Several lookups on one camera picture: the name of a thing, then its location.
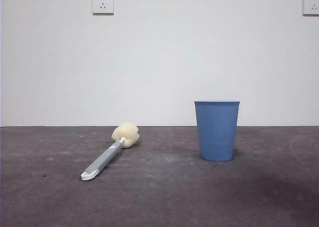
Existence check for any blue ribbed plastic cup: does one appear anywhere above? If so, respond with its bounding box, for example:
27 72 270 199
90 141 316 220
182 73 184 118
194 100 241 162

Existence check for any grey handled sponge cup brush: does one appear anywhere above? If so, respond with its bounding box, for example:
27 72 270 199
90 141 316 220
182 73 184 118
80 122 140 181

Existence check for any white wall socket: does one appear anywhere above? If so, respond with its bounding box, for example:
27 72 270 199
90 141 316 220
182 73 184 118
303 0 319 16
92 0 115 15

